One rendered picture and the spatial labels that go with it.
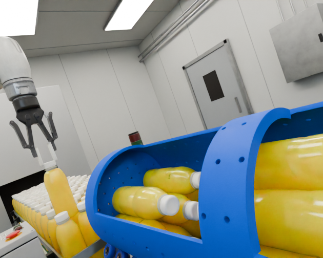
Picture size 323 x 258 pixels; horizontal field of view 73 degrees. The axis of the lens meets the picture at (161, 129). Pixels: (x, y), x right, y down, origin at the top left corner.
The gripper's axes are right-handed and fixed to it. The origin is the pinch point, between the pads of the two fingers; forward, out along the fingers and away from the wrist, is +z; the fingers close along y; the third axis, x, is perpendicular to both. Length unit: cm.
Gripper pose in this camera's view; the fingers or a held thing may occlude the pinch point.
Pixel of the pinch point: (45, 154)
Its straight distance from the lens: 85.4
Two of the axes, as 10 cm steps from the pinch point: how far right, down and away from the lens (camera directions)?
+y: 7.2, -2.9, 6.3
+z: 3.4, 9.4, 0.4
